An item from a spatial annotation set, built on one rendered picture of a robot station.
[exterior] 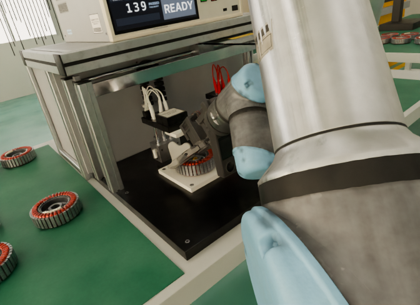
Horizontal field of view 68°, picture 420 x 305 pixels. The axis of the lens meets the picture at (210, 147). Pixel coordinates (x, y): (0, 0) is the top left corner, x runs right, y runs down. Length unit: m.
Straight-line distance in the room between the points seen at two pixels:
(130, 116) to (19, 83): 6.20
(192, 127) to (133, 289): 0.34
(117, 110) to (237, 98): 0.49
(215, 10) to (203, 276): 0.71
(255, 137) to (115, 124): 0.54
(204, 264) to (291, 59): 0.45
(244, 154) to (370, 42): 0.32
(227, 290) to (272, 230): 1.36
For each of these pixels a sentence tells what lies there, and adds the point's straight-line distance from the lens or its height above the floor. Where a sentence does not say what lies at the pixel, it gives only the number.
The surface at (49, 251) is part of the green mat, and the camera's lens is 0.76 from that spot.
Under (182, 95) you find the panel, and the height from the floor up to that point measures 0.90.
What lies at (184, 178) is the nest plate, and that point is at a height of 0.78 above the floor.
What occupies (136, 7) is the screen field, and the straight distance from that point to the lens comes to 0.84.
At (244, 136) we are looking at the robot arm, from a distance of 0.51.
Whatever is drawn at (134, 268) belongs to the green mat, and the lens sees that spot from 0.63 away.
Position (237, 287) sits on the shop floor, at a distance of 1.53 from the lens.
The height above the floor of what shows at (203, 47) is 1.05.
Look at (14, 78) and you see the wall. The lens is 7.11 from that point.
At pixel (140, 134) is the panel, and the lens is 1.00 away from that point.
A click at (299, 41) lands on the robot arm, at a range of 0.21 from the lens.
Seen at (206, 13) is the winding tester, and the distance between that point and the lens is 0.95.
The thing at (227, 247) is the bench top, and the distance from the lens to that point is 0.62.
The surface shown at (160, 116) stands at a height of 0.92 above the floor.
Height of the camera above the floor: 1.17
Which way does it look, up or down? 25 degrees down
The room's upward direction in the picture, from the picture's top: 9 degrees counter-clockwise
